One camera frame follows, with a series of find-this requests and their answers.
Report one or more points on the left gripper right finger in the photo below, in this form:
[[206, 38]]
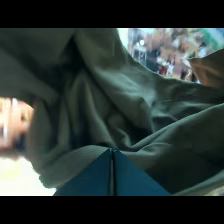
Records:
[[133, 181]]

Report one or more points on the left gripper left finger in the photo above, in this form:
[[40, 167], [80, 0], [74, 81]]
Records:
[[93, 180]]

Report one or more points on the brown garment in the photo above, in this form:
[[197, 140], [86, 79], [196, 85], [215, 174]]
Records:
[[110, 96]]

